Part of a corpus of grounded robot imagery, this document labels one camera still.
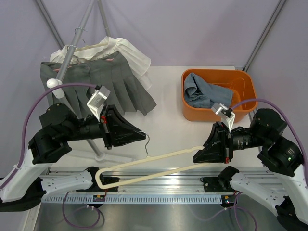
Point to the grey pleated skirt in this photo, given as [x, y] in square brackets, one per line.
[79, 96]

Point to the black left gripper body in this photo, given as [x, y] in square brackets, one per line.
[92, 128]

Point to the white pleated skirt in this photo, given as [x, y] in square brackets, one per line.
[125, 53]

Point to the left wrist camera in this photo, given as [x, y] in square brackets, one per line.
[97, 101]

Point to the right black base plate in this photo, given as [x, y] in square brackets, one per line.
[217, 185]

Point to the aluminium mounting rail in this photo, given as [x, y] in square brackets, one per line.
[187, 182]

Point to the white slotted cable duct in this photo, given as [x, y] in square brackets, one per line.
[76, 198]

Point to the blue denim skirt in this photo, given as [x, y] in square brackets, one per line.
[200, 94]

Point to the right frame post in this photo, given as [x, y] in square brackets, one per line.
[266, 31]

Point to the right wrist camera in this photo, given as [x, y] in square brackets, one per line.
[226, 114]

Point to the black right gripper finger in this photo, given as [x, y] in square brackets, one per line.
[217, 134]
[210, 154]

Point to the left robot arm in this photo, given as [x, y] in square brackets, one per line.
[60, 126]

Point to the pink hanger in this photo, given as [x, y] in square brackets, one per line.
[71, 65]

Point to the orange plastic basket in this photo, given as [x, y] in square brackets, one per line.
[238, 81]

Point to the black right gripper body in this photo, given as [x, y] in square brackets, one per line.
[241, 137]

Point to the cream hanger of white skirt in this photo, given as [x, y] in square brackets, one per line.
[92, 46]

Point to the cream plastic hanger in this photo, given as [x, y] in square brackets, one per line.
[142, 163]

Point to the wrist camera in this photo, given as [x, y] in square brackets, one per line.
[226, 114]
[97, 101]

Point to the left frame post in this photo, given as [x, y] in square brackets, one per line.
[49, 22]

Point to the frame post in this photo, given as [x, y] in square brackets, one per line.
[49, 22]
[266, 31]

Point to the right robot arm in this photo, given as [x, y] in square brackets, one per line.
[281, 157]

